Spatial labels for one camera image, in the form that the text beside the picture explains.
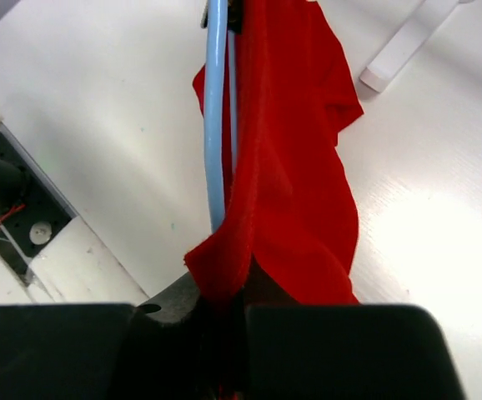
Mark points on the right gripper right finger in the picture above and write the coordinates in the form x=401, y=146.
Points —
x=381, y=351

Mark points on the red t shirt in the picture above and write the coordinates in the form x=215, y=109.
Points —
x=289, y=207

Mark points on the white clothes rack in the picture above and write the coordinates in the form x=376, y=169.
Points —
x=415, y=31

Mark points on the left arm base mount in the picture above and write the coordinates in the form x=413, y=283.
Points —
x=32, y=211

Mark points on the blue wire hanger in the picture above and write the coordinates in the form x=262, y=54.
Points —
x=217, y=33

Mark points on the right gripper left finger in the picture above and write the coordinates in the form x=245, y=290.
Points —
x=107, y=350

